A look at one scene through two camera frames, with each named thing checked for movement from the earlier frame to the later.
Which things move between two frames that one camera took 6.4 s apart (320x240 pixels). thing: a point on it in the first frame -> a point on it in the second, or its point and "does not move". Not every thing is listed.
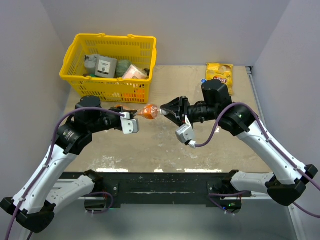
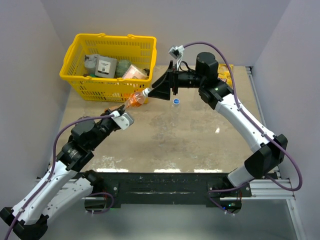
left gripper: (118, 109) does not move
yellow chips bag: (221, 71) does not move
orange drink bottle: (149, 111) -> (134, 100)
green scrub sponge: (122, 66) does not move
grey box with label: (105, 67) does not move
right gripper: (175, 104) -> (162, 87)
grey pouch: (90, 62) does not move
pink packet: (133, 72) does not move
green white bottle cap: (163, 112) -> (146, 91)
